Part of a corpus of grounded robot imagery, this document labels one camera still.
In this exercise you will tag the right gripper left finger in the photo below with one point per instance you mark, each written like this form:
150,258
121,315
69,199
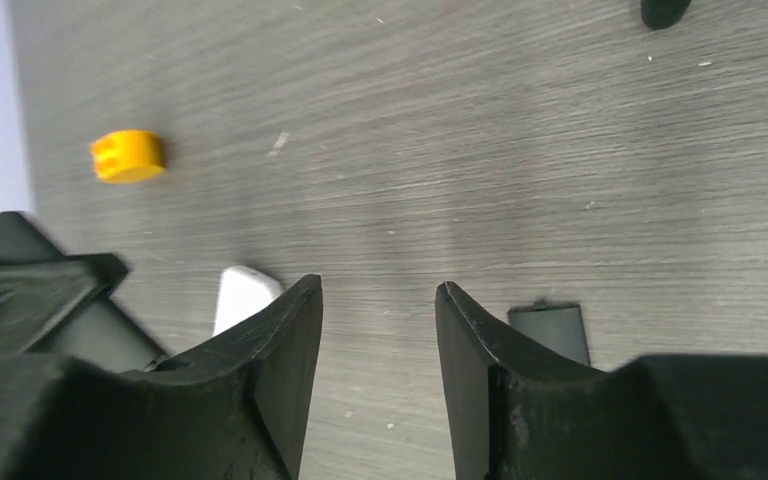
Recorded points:
234,407

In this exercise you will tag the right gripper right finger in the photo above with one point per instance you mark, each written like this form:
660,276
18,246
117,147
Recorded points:
518,410

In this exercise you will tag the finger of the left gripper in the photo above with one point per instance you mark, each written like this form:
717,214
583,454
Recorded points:
54,302

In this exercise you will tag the black battery cover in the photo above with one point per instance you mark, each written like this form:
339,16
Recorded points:
558,326

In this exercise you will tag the white remote control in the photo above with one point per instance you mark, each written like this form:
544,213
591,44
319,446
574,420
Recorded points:
242,293

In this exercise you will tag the orange round block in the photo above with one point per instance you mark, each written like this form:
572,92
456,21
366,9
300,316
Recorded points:
127,156

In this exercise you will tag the black tripod stand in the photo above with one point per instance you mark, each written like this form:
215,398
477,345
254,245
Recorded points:
662,14

